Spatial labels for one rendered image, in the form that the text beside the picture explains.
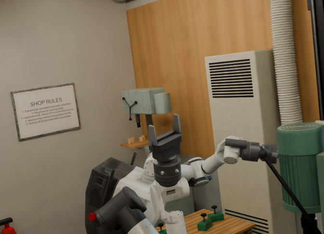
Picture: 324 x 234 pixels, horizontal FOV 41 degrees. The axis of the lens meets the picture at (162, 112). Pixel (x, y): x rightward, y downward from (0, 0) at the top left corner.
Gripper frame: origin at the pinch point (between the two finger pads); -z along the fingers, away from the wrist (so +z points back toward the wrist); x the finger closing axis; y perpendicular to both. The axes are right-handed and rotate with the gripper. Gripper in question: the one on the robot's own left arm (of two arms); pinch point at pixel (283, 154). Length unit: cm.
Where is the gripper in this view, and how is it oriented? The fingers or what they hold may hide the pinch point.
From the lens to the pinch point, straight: 204.2
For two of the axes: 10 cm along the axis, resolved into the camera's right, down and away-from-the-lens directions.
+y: 0.4, -9.4, -3.4
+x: -1.8, 3.2, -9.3
